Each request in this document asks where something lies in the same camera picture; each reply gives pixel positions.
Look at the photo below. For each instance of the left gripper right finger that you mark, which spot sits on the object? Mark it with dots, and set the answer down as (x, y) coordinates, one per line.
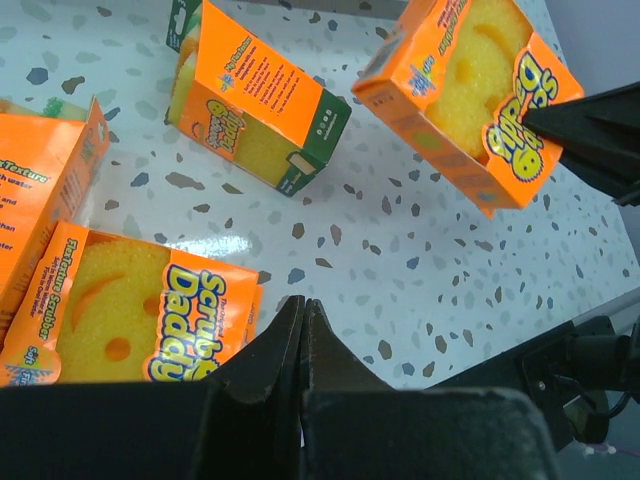
(328, 366)

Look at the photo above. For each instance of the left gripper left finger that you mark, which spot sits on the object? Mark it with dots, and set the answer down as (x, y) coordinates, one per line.
(267, 367)

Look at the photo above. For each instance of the orange Scrub Daddy box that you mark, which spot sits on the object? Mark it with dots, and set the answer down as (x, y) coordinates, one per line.
(107, 308)
(454, 80)

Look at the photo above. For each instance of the orange box green end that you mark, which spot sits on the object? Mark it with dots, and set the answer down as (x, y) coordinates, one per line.
(235, 95)

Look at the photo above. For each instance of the orange box bottom of pile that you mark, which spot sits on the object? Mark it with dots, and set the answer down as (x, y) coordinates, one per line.
(48, 161)

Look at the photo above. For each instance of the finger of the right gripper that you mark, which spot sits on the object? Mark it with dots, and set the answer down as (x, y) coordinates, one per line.
(599, 137)

